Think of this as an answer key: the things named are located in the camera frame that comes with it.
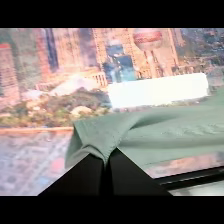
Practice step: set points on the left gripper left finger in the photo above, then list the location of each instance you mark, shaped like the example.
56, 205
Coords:
83, 176

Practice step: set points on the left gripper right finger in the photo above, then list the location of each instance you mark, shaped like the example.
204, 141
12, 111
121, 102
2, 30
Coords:
133, 176

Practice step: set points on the pale green shirt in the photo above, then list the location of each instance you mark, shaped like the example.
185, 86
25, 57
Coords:
160, 133

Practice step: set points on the silver frame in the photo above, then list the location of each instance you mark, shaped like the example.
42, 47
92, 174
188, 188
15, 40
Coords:
203, 190

